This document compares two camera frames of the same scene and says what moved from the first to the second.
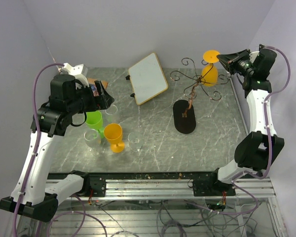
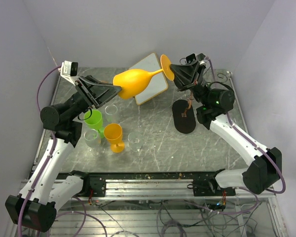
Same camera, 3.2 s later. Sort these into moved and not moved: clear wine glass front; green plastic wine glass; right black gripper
Moved: right black gripper
Not moved: green plastic wine glass; clear wine glass front
